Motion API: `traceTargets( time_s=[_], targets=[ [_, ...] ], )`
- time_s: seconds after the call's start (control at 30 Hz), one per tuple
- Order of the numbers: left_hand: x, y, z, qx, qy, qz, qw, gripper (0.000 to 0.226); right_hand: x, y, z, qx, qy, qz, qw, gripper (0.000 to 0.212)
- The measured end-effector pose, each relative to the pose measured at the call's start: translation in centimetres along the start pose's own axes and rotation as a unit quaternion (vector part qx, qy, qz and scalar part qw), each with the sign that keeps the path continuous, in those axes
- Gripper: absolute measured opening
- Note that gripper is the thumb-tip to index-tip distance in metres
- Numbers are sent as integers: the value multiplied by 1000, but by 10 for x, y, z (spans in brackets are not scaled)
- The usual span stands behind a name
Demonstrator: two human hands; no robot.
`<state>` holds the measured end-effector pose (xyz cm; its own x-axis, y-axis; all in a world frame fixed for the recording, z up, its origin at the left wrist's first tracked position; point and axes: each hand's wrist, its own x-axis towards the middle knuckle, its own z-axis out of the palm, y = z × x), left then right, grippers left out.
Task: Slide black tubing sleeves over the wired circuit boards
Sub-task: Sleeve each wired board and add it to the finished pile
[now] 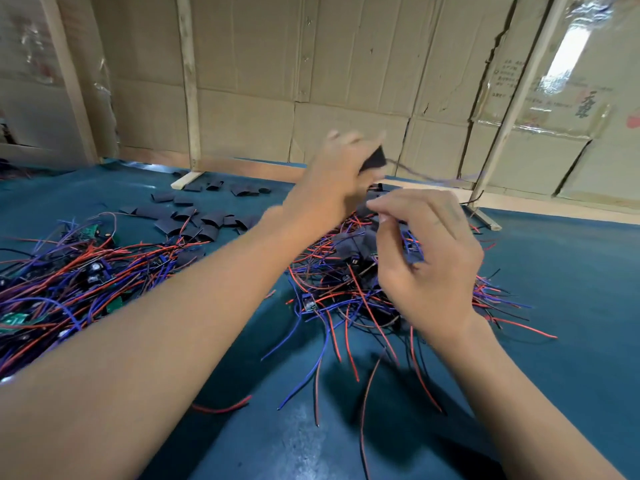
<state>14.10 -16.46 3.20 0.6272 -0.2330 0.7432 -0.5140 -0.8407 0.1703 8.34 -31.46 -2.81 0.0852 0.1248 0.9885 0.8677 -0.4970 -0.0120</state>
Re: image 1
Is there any pile of sleeved wired boards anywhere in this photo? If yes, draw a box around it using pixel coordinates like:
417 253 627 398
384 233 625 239
262 185 559 480

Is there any pale slanted wooden post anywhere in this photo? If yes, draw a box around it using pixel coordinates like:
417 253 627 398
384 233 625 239
465 0 576 233

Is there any black heat-shrink sleeve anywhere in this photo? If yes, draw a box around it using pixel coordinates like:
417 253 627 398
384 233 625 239
360 145 389 174

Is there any pile of black sleeve pieces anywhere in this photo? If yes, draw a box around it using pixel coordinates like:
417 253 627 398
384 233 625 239
120 177 276 241

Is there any person's left forearm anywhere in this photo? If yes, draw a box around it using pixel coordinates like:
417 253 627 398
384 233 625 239
0 209 311 480

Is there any pile of unsleeved wired boards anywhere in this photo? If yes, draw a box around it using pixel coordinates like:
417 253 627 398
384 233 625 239
0 213 251 416

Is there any thin wooden post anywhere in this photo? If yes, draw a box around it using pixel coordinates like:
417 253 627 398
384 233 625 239
170 0 204 191

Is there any person's right forearm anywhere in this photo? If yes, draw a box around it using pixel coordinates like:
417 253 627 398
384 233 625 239
430 315 621 480

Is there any wide wooden post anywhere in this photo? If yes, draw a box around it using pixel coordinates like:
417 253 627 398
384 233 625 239
38 0 99 166

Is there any clear plastic sheet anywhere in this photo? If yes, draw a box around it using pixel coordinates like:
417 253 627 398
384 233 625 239
540 0 640 141

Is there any person's right hand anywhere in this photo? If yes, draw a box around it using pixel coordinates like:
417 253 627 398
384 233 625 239
365 187 488 346

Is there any person's left hand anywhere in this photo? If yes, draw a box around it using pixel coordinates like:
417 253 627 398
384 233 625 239
280 129 389 242

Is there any wooden ledge board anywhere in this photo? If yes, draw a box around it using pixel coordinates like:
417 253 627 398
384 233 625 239
118 145 640 226

